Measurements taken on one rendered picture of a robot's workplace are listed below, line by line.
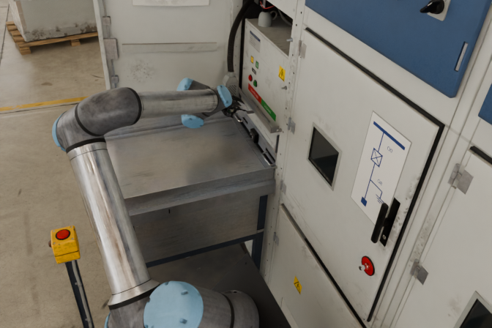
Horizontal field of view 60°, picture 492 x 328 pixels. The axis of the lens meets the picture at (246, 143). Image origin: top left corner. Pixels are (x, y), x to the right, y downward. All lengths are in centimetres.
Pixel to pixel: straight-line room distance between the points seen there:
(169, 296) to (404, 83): 78
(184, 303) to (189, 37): 140
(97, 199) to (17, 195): 209
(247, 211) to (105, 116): 93
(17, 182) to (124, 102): 226
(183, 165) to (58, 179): 158
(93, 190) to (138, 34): 107
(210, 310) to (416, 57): 78
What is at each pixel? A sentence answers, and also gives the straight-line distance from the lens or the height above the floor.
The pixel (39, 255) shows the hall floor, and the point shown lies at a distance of 288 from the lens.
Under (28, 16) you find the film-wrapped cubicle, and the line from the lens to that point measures 547.
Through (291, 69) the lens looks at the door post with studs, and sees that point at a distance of 158.
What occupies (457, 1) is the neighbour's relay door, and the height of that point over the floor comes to 183.
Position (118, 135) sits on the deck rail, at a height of 85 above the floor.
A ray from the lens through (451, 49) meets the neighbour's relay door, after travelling 96.
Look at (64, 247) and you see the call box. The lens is 165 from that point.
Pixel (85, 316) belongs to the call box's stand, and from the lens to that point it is 202.
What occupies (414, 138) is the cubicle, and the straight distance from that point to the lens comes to 106.
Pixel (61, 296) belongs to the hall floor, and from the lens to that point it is 264.
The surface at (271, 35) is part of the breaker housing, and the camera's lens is 189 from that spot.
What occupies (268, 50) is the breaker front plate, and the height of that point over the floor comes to 134.
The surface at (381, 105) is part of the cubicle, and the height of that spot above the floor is 153.
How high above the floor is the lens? 205
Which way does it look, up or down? 35 degrees down
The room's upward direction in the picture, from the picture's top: 4 degrees clockwise
